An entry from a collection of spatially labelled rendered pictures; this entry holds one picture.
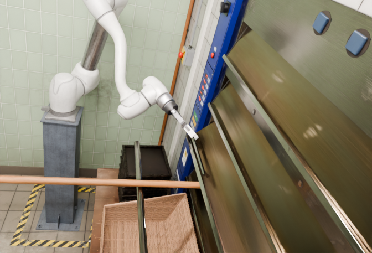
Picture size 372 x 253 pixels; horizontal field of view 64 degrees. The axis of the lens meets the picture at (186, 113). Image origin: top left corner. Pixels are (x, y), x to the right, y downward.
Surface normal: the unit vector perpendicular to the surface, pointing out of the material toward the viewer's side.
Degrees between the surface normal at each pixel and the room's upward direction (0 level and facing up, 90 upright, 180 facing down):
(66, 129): 90
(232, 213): 45
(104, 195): 0
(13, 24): 90
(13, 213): 0
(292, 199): 70
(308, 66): 90
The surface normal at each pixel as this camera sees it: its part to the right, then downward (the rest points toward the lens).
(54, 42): 0.18, 0.56
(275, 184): -0.83, -0.36
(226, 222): -0.52, -0.65
